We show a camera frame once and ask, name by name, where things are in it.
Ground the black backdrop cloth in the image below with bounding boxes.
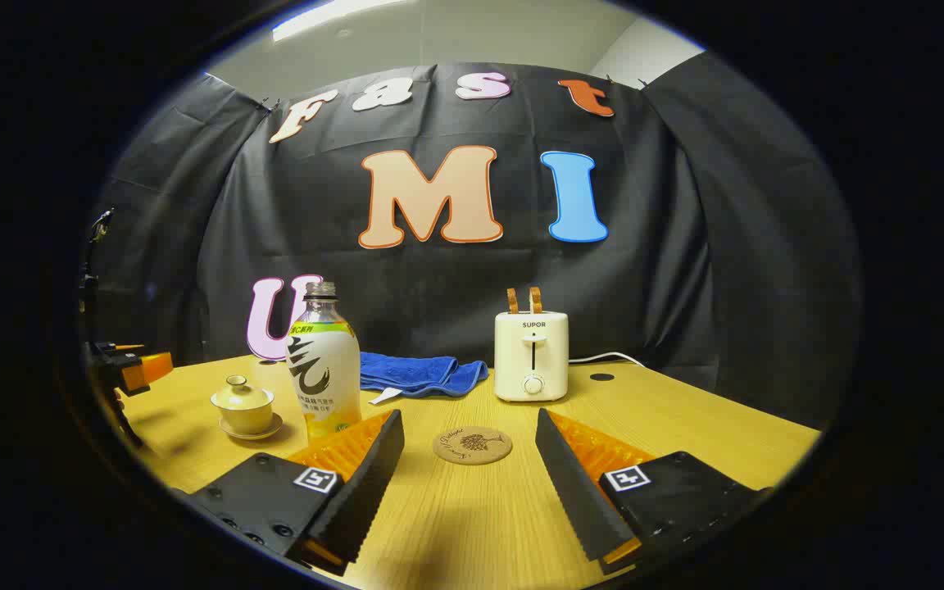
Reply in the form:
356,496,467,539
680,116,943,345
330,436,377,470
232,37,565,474
83,61,862,431

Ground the white toaster power cable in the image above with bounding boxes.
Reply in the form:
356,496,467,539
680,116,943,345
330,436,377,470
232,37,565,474
569,352,645,367

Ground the yellow ceramic teacup lid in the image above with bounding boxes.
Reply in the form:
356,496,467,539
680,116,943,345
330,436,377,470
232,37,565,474
211,375,275,411

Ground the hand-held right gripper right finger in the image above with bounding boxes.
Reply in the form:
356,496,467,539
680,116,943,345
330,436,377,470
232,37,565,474
535,408,772,574

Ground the yellow ceramic saucer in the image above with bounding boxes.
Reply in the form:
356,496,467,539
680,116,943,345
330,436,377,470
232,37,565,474
219,412,284,442

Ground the cream toaster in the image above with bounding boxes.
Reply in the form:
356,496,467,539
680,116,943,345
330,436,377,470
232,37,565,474
494,311,570,403

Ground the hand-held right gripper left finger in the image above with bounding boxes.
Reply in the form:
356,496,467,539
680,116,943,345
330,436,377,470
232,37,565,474
185,410,406,577

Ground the round cork coaster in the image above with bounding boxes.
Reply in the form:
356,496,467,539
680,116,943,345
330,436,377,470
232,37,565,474
433,426,514,466

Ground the water bottle with white label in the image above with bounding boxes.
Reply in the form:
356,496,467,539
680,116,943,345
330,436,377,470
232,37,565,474
286,281,363,443

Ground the blue folded towel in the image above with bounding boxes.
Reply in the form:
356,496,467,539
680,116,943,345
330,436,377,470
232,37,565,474
359,352,490,406

